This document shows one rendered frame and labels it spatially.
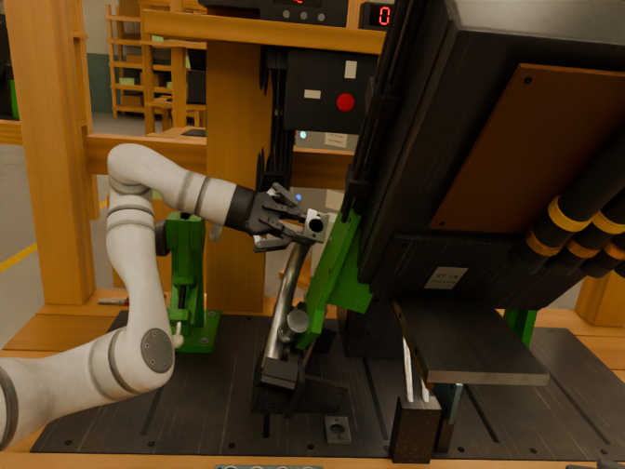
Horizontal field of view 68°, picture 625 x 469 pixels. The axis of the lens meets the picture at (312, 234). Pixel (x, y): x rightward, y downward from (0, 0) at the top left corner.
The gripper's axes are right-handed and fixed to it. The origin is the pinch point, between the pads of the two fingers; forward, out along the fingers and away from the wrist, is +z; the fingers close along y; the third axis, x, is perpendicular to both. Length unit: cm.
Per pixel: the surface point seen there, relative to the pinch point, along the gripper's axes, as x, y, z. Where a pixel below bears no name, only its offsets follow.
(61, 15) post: 8, 33, -58
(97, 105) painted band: 883, 574, -388
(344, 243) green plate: -11.3, -5.9, 4.1
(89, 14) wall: 755, 703, -437
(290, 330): 0.9, -17.9, 1.3
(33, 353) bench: 35, -28, -43
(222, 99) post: 8.3, 27.3, -22.7
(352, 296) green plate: -4.3, -11.2, 8.9
